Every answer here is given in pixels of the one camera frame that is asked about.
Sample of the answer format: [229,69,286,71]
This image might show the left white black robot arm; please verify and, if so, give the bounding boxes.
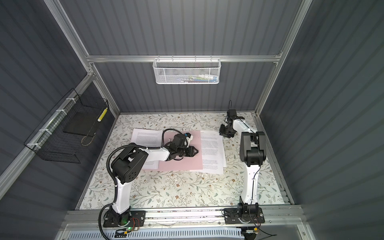
[98,129,199,240]

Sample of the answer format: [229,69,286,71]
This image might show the printed paper sheet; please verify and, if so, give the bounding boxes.
[131,129,167,170]

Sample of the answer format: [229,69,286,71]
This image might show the black foam pad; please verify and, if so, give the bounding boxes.
[63,113,101,137]

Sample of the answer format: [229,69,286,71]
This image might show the pink folder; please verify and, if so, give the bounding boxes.
[158,129,203,172]

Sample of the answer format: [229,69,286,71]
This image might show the white mesh wall basket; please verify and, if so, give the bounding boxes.
[153,59,222,85]

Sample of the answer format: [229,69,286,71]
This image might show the yellow marker pen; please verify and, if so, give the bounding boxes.
[97,107,109,122]

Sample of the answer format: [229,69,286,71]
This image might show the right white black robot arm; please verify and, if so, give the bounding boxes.
[219,109,267,224]

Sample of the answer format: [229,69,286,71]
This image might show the black wire wall basket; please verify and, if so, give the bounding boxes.
[24,91,109,164]

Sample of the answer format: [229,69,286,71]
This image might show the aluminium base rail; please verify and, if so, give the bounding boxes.
[60,205,307,231]

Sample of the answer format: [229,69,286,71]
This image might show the white vented cable duct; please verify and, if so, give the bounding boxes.
[67,227,245,240]

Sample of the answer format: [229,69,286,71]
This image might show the stack of printed papers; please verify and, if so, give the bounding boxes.
[192,131,227,175]

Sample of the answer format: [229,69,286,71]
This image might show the pens in white basket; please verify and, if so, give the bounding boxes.
[178,74,219,84]

